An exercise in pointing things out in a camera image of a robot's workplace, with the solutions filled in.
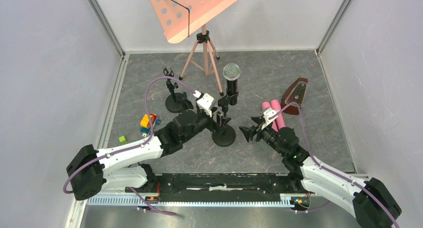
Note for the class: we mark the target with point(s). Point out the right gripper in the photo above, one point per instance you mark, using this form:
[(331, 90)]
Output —
[(249, 132)]

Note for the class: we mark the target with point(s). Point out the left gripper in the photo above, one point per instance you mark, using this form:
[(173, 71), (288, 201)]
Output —
[(216, 125)]

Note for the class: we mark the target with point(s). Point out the black microphone stand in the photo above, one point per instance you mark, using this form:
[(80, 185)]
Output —
[(226, 137), (185, 102), (175, 101)]

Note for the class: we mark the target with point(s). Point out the pink microphone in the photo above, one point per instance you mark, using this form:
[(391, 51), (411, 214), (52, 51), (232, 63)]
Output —
[(264, 106), (279, 121)]

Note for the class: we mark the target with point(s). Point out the black microphone silver grille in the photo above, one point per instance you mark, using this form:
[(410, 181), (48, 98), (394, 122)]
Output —
[(231, 73)]

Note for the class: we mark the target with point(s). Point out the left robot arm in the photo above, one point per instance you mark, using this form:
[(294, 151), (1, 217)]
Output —
[(93, 170)]

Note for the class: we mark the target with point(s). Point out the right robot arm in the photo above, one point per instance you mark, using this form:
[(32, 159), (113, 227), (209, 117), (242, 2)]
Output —
[(368, 201)]

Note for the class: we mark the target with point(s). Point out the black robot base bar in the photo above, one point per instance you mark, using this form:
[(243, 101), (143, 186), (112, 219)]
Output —
[(223, 187)]

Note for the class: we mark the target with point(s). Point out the pink music stand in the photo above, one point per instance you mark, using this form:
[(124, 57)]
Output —
[(182, 18)]

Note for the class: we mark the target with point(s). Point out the brown metronome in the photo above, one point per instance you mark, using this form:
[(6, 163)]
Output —
[(295, 92)]

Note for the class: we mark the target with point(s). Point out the colourful toy block stack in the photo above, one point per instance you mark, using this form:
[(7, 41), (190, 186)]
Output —
[(147, 123)]

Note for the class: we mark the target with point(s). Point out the small green cube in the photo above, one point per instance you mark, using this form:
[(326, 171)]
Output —
[(122, 139)]

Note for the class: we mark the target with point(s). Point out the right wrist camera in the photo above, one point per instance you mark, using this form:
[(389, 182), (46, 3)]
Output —
[(270, 115)]

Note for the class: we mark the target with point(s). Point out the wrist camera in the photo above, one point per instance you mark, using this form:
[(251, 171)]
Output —
[(270, 115), (205, 102)]

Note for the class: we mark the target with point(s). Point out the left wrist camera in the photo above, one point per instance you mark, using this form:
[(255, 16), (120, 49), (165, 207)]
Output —
[(205, 102)]

